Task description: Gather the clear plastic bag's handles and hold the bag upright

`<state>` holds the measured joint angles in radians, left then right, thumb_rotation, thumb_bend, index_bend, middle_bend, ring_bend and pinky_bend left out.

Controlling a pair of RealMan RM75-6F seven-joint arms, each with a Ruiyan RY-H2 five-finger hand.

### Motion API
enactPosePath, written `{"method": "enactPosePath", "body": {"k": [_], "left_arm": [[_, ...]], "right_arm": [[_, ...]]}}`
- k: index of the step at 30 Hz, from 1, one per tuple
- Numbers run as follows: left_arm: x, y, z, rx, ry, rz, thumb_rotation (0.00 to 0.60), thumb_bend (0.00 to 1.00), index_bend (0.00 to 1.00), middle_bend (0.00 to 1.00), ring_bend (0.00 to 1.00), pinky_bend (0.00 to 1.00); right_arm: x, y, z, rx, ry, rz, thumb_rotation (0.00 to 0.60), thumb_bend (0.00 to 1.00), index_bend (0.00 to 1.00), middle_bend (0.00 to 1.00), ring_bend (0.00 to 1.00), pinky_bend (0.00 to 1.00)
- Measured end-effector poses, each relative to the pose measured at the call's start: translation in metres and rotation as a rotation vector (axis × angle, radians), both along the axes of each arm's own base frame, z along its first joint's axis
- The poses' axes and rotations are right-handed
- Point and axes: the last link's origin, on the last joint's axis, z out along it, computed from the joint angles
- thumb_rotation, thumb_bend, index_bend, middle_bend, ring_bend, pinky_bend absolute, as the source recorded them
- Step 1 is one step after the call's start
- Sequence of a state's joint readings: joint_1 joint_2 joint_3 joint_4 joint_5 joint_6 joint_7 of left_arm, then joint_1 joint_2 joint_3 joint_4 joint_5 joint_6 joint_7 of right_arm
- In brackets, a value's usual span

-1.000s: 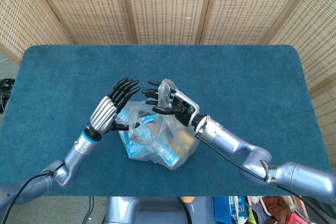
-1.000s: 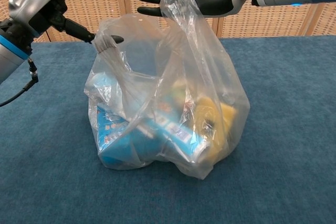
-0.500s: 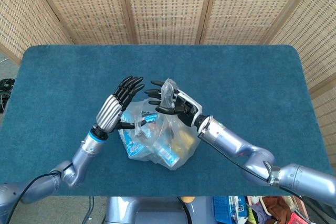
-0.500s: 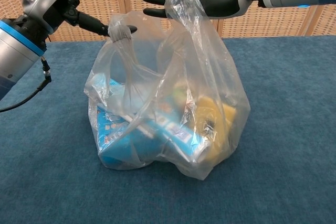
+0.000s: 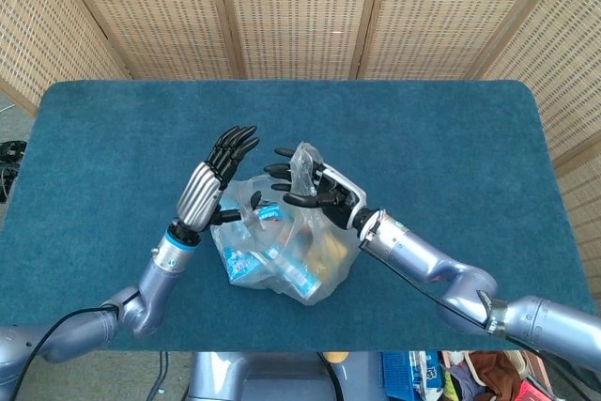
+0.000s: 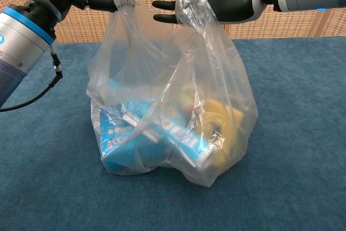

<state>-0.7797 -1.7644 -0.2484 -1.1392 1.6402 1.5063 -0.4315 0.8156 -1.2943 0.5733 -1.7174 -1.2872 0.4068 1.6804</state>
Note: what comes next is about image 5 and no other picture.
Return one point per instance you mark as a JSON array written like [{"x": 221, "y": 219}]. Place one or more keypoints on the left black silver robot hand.
[{"x": 199, "y": 194}]

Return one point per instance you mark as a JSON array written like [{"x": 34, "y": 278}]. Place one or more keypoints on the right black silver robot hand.
[{"x": 340, "y": 199}]

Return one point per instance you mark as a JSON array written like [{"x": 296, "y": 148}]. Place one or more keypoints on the clear plastic bag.
[{"x": 263, "y": 279}]

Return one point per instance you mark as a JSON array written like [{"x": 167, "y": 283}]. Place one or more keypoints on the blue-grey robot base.
[{"x": 263, "y": 377}]

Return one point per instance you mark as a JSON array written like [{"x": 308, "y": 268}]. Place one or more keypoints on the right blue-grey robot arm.
[{"x": 413, "y": 251}]

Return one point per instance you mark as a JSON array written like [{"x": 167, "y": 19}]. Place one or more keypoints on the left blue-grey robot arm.
[{"x": 159, "y": 274}]

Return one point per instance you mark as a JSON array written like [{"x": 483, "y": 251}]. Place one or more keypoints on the yellow sponge block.
[{"x": 326, "y": 260}]

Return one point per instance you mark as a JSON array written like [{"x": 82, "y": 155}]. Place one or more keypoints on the small blue snack packet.
[{"x": 268, "y": 214}]

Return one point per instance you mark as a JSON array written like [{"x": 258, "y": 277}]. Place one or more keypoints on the blue carpet table mat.
[{"x": 422, "y": 138}]

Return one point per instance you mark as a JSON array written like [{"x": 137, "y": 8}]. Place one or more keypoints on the yellow round knob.
[{"x": 335, "y": 357}]

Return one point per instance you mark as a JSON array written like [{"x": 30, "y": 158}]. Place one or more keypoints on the blue plastic basket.
[{"x": 394, "y": 375}]

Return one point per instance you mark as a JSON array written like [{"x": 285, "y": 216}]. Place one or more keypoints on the bamboo folding screen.
[{"x": 300, "y": 11}]

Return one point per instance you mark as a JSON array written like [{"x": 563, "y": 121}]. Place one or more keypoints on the brown cloth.
[{"x": 495, "y": 373}]

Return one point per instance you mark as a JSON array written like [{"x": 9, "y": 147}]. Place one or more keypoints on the red box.
[{"x": 533, "y": 391}]

